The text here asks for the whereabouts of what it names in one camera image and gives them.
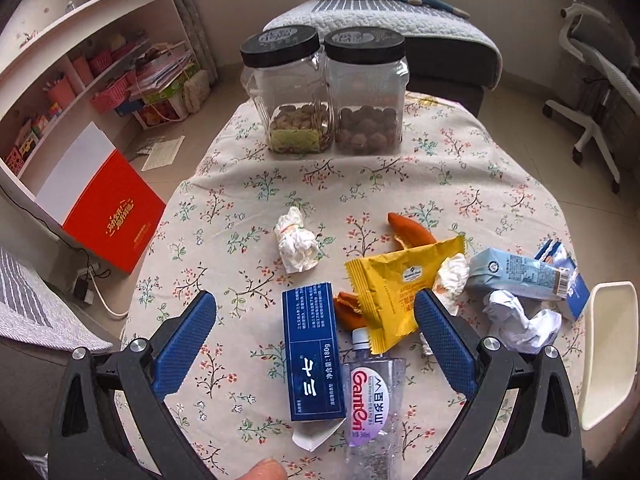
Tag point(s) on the pink plastic basket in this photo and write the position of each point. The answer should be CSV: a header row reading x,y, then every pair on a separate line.
x,y
112,97

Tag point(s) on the white paper ball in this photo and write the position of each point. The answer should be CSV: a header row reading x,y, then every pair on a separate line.
x,y
515,320

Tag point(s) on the blue biscuit box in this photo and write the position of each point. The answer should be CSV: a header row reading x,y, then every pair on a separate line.
x,y
575,295

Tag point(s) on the stack of papers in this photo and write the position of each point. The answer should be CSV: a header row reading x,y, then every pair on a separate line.
x,y
160,75

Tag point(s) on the long curved orange peel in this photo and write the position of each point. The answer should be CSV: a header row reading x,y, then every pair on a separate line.
x,y
410,230

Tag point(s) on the stained tissue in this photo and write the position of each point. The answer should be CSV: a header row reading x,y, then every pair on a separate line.
x,y
452,275

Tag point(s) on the clear plastic water bottle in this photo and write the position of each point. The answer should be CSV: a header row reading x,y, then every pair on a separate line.
x,y
370,400

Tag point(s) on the red and white box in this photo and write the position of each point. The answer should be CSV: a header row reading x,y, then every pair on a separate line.
x,y
110,210

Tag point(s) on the person's left hand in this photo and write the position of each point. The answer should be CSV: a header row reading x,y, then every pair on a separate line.
x,y
262,471

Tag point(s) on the power strip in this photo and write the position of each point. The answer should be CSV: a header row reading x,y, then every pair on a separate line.
x,y
82,287

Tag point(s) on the light blue milk carton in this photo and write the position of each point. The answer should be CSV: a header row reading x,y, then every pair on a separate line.
x,y
510,272

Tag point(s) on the white office chair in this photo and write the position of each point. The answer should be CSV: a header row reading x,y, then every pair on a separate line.
x,y
595,115

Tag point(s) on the clear jar with pistachios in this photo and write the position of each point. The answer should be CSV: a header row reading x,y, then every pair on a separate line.
x,y
295,130

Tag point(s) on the white tissue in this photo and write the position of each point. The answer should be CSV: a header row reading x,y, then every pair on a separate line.
x,y
297,250

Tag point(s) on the dark blue toothpaste box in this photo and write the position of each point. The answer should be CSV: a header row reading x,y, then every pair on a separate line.
x,y
310,350

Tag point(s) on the clear jar with brown nuts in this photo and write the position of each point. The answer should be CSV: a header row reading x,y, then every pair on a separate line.
x,y
367,130

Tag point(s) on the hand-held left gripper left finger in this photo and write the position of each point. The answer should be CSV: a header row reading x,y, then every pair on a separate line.
x,y
187,340

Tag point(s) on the grey striped cushion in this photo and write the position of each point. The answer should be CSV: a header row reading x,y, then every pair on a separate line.
x,y
30,300

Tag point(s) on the white bookshelf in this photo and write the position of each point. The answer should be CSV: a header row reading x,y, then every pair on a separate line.
x,y
100,15

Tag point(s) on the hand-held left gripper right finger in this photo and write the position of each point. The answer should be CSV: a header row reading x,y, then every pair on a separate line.
x,y
445,340

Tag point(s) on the small orange peel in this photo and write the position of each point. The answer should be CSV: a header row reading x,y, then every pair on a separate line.
x,y
347,310

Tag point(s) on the yellow snack packet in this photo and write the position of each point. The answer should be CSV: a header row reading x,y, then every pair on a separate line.
x,y
390,290

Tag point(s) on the paper sheet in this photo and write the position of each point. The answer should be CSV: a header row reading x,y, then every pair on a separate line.
x,y
162,152

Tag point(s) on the floral tablecloth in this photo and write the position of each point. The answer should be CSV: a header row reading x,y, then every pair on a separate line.
x,y
350,185

